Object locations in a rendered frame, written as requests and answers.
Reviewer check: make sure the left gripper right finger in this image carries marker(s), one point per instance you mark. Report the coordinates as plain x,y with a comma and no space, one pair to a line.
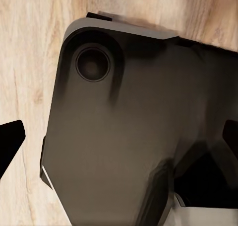
230,135

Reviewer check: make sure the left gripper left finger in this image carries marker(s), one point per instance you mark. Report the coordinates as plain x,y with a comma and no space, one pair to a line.
12,135

